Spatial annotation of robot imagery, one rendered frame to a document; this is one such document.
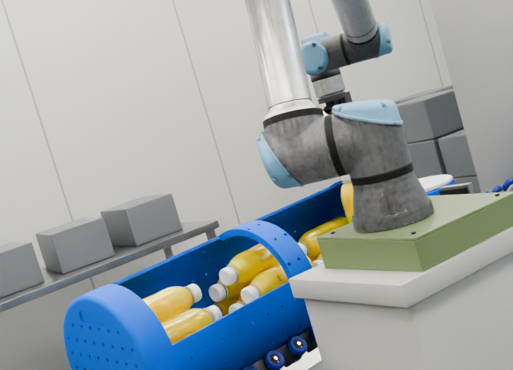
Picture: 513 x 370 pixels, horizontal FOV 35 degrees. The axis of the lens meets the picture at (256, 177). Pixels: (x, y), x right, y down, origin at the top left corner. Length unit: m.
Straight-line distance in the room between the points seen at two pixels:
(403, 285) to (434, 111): 3.99
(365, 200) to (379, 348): 0.26
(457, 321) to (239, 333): 0.44
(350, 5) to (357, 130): 0.38
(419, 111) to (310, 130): 3.82
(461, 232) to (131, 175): 4.07
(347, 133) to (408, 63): 5.41
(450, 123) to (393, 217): 3.93
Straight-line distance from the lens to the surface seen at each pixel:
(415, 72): 6.89
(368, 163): 1.45
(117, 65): 5.41
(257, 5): 1.55
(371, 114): 1.43
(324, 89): 1.98
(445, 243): 1.39
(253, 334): 1.65
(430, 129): 5.24
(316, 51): 1.86
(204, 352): 1.56
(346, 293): 1.43
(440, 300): 1.39
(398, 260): 1.39
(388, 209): 1.45
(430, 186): 2.85
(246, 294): 1.74
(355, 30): 1.80
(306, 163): 1.46
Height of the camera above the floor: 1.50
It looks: 5 degrees down
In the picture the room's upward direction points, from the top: 16 degrees counter-clockwise
